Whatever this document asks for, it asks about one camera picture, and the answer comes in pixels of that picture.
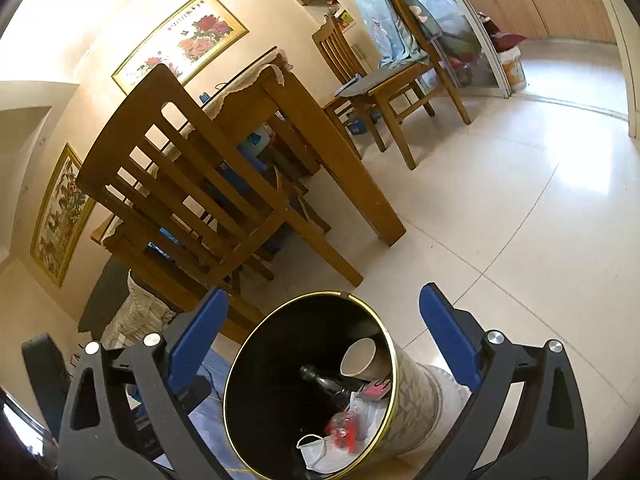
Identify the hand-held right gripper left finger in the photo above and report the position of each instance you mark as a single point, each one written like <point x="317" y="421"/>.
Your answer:
<point x="197" y="340"/>

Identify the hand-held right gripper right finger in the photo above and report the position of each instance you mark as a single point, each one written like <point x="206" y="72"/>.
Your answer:
<point x="450" y="335"/>

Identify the metal trash can gold rim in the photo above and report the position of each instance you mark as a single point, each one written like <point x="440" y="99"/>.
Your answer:
<point x="280" y="360"/>

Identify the paper cup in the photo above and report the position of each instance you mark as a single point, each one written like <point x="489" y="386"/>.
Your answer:
<point x="357" y="360"/>

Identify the dark glass bottle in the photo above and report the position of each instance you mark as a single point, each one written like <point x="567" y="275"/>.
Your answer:
<point x="325" y="382"/>

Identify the red wrapper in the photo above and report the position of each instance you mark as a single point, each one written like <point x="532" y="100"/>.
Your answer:
<point x="345" y="430"/>

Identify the lace sofa cover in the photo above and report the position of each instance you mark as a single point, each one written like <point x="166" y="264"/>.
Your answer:
<point x="137" y="305"/>

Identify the blue tablecloth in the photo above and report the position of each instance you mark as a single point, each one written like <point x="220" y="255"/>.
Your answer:
<point x="210" y="420"/>

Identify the grey sofa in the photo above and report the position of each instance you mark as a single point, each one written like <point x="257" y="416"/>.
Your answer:
<point x="100" y="290"/>

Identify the blue shopping bag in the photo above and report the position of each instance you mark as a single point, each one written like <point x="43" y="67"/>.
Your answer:
<point x="240" y="180"/>

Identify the gold-framed bird painting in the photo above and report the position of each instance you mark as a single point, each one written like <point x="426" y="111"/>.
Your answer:
<point x="60" y="215"/>

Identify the wooden chair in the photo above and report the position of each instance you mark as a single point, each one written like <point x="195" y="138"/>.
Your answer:
<point x="340" y="55"/>
<point x="165" y="160"/>
<point x="415" y="95"/>

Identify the wooden dining table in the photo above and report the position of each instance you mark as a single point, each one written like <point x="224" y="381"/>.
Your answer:
<point x="320" y="140"/>

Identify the grey seat cushion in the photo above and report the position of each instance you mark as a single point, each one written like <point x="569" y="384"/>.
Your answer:
<point x="387" y="82"/>

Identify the white plastic bucket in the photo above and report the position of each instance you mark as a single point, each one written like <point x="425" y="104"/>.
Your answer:
<point x="512" y="71"/>

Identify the light blue cloth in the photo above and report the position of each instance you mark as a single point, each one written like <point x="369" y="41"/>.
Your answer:
<point x="395" y="20"/>

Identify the flower painting gold frame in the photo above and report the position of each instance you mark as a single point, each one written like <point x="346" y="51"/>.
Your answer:
<point x="185" y="42"/>

